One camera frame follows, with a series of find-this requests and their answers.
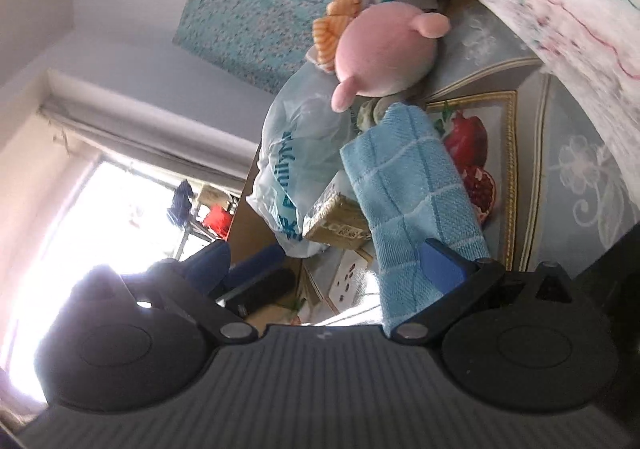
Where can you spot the pink plush toy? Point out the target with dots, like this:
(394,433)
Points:
(385,49)

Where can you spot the gold tissue pack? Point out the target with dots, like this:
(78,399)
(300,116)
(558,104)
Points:
(335,224)

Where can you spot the beige window curtain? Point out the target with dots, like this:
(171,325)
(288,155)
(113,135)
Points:
(150,129)

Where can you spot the white power strip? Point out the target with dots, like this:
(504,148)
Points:
(350,274)

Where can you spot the teal floral wall cloth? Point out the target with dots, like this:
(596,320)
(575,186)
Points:
(260,4)

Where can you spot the orange striped towel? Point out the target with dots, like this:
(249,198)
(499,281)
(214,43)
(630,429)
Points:
(332,29)

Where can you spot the white plastic shopping bag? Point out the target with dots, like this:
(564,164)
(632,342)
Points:
(290,129)

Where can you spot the red bag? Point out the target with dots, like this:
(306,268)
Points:
(217,221)

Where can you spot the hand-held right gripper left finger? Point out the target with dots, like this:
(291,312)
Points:
(210,264)

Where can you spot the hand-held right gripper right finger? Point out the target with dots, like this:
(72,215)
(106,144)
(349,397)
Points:
(445,269)

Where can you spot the blue checked towel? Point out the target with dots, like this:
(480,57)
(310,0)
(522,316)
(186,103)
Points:
(400,179)

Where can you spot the white knitted blanket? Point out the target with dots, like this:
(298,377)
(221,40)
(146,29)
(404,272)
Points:
(550,4)

